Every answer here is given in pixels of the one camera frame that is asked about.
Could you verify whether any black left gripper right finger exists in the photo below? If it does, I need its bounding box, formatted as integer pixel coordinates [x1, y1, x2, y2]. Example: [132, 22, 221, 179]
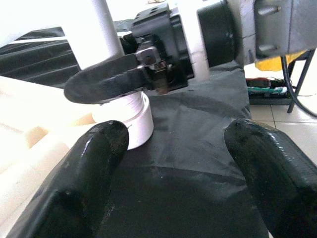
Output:
[223, 118, 317, 238]

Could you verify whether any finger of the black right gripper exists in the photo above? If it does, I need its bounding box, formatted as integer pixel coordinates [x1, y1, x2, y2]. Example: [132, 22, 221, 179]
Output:
[63, 53, 150, 105]

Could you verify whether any black box with coloured items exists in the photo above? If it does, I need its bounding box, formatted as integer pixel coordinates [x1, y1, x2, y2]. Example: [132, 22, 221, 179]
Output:
[246, 76, 296, 107]

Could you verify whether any white plastic table top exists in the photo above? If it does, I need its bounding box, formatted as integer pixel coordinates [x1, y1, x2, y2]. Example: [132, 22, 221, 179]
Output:
[0, 75, 155, 225]

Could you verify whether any yellow plastic bag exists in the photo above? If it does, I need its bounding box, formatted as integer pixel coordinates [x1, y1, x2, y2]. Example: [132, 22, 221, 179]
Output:
[254, 49, 308, 73]

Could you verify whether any black table cloth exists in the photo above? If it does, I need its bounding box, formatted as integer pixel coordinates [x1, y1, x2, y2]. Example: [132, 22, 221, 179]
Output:
[0, 19, 270, 238]

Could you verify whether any black metal stand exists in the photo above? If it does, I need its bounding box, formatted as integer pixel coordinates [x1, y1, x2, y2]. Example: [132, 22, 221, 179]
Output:
[286, 49, 317, 114]

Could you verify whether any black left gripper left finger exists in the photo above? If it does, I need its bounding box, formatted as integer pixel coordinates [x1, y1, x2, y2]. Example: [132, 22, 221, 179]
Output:
[6, 119, 130, 238]

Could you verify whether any white plastic table leg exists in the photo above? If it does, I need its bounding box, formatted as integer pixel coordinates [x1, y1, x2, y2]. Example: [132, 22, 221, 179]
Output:
[61, 0, 150, 118]

